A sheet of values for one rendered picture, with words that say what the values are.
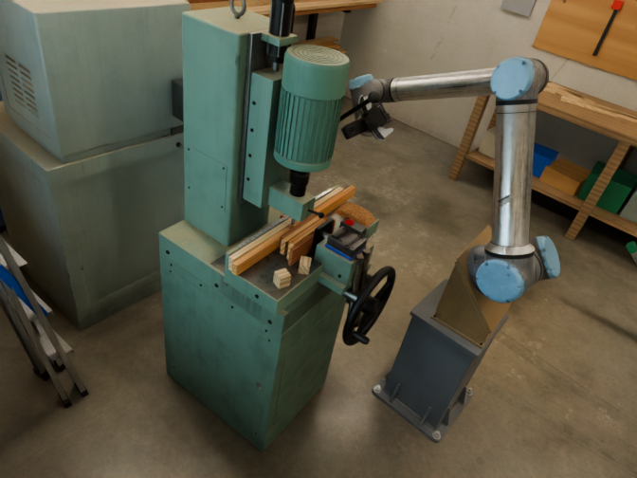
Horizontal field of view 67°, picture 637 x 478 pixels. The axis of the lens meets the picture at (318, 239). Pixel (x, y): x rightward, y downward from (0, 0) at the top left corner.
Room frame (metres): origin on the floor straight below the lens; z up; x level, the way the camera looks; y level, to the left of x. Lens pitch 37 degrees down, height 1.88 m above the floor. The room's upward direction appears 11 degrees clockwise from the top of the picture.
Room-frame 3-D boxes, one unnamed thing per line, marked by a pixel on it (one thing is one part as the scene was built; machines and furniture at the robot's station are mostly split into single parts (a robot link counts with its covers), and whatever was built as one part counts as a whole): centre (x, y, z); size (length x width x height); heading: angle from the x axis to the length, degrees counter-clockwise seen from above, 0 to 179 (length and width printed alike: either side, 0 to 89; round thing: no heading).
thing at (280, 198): (1.31, 0.11, 1.03); 0.14 x 0.07 x 0.09; 61
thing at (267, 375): (1.35, 0.20, 0.36); 0.58 x 0.45 x 0.71; 61
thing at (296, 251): (1.25, 0.02, 0.93); 0.24 x 0.01 x 0.06; 151
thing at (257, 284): (1.27, -0.02, 0.87); 0.61 x 0.30 x 0.06; 151
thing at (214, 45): (1.44, 0.35, 1.16); 0.22 x 0.22 x 0.72; 61
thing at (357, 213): (1.50, -0.12, 0.92); 0.14 x 0.09 x 0.04; 61
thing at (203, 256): (1.36, 0.20, 0.76); 0.57 x 0.45 x 0.09; 61
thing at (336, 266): (1.23, -0.09, 0.92); 0.15 x 0.13 x 0.09; 151
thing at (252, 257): (1.35, 0.07, 0.92); 0.67 x 0.02 x 0.04; 151
